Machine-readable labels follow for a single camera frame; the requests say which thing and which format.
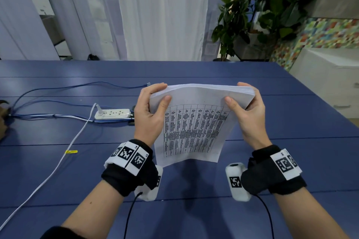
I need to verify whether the person's right hand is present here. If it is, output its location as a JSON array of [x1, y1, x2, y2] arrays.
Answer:
[[224, 82, 273, 150]]

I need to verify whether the person's left hand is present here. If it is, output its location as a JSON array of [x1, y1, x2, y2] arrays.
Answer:
[[134, 82, 172, 148]]

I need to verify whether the gathered printed papers stack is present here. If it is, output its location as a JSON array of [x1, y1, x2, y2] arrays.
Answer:
[[148, 83, 256, 168]]

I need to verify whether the person's left forearm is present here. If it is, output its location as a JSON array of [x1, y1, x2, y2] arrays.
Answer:
[[61, 180, 125, 239]]

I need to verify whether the person's right forearm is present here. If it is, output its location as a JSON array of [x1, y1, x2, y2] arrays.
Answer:
[[273, 185, 350, 239]]

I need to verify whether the white power strip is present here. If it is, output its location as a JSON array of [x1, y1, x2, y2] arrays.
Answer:
[[94, 108, 131, 121]]

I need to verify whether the grey plant pot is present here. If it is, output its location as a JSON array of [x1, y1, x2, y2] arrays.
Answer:
[[233, 32, 277, 60]]

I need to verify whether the white drawer cabinet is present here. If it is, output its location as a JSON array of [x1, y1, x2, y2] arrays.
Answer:
[[289, 47, 359, 119]]

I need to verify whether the white curtain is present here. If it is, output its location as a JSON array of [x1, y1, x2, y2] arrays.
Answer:
[[115, 0, 212, 62]]

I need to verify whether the colourful patterned panel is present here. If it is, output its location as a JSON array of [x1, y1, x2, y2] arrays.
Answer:
[[270, 17, 359, 72]]

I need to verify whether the large green potted plant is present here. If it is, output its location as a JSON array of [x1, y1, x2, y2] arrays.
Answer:
[[211, 0, 320, 62]]

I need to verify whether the black fleece sleeve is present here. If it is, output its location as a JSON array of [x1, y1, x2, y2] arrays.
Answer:
[[40, 226, 86, 239]]

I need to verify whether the brown rounded object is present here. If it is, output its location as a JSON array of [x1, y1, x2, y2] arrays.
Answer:
[[0, 99, 12, 142]]

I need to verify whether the black desk cable box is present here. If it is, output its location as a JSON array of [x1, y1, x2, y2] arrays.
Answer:
[[128, 105, 137, 126]]

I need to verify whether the blue network cable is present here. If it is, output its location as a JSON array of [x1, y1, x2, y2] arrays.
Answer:
[[12, 81, 151, 109]]

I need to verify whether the white power cable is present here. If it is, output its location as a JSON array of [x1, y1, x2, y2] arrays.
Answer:
[[0, 103, 105, 232]]

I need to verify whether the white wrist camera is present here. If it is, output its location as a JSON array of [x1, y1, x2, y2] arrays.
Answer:
[[225, 162, 252, 202], [134, 164, 164, 202]]

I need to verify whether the black camera cable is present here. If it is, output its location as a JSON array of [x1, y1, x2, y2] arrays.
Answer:
[[252, 194, 275, 239], [123, 192, 144, 239]]

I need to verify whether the thin blue cable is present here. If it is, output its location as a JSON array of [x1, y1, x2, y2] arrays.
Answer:
[[15, 99, 95, 111]]

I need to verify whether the blue and white cable bundle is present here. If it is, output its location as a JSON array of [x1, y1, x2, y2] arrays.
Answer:
[[8, 112, 135, 123]]

